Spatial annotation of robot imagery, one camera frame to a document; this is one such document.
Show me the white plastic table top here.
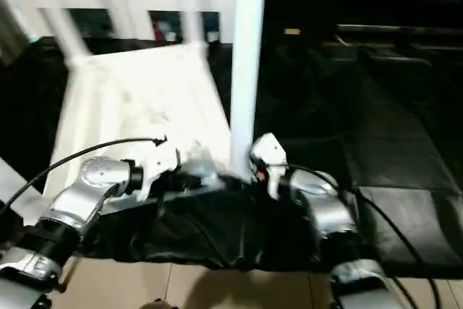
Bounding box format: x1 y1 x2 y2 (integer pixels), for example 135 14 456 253
43 40 239 201

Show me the black work mat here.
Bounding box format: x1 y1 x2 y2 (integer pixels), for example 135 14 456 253
0 34 463 270

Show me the white glass-door cabinet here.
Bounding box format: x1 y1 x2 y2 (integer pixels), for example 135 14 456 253
7 0 238 43

